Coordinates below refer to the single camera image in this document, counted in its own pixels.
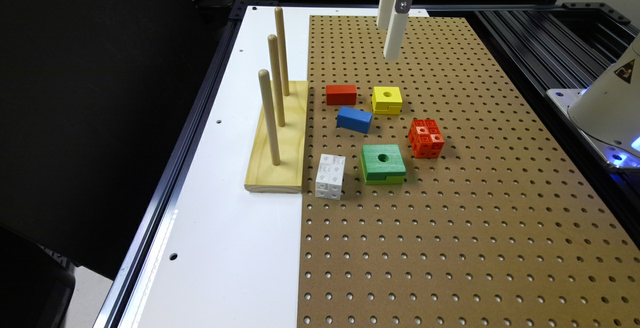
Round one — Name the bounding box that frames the black aluminium frame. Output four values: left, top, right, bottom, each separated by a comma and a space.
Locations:
96, 0, 639, 327

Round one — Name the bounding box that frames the wooden peg base board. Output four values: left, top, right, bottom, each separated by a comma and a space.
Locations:
244, 81, 309, 193

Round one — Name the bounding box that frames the red rectangular block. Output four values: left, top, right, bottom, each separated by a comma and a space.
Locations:
325, 85, 357, 105

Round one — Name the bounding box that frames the yellow block with hole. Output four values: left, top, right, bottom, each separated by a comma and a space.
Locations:
372, 86, 403, 115

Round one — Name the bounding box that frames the orange-red lattice cube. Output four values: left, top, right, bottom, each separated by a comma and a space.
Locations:
408, 119, 445, 159

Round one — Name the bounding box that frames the brown pegboard sheet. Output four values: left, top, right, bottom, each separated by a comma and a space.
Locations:
297, 15, 639, 327

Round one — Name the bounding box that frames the front wooden peg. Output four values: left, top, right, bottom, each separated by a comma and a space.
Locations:
258, 69, 281, 166

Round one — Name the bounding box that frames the green block with hole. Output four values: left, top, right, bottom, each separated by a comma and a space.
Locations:
360, 144, 406, 185

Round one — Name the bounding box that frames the wooden peg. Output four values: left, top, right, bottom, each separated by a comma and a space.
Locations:
274, 6, 290, 96
258, 69, 281, 166
267, 34, 285, 127

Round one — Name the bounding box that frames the middle wooden peg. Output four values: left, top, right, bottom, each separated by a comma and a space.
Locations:
267, 34, 285, 127

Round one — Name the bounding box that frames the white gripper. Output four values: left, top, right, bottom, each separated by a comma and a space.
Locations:
376, 0, 412, 61

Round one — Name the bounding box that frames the narrow blue block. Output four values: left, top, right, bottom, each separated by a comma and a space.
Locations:
337, 106, 373, 133

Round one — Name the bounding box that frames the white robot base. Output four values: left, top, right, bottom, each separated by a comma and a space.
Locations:
547, 39, 639, 172

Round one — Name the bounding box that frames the rear wooden peg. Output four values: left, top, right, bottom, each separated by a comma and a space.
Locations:
274, 6, 290, 96

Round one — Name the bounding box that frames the white lattice cube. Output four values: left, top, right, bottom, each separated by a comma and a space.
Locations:
315, 154, 345, 200

